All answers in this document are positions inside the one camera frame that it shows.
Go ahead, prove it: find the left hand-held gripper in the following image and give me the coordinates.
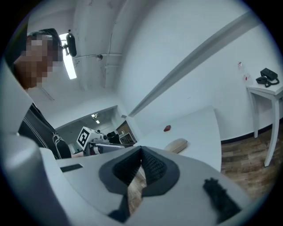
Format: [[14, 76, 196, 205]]
[[76, 126, 134, 156]]

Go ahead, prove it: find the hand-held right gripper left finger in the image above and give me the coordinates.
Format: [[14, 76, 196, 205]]
[[56, 145, 142, 223]]

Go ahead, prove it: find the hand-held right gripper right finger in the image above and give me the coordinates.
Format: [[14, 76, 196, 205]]
[[130, 145, 253, 226]]

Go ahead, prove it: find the black office chair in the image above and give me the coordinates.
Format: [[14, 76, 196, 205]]
[[107, 131, 120, 145]]

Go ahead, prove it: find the wooden shelf unit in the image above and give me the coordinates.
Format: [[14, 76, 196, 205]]
[[115, 120, 138, 146]]

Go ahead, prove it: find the beige wooden object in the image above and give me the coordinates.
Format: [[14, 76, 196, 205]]
[[164, 138, 188, 154]]

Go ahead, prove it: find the person's black shirt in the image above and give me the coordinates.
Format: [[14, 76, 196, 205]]
[[18, 102, 73, 160]]

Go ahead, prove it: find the long ceiling light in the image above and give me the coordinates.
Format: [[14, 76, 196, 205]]
[[58, 33, 77, 80]]

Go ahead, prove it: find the white side table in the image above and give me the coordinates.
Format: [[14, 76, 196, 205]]
[[246, 83, 283, 168]]

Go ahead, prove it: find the black desk telephone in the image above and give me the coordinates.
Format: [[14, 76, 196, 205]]
[[256, 68, 280, 88]]

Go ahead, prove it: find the black head-worn camera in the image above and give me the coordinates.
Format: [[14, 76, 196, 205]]
[[60, 30, 77, 58]]

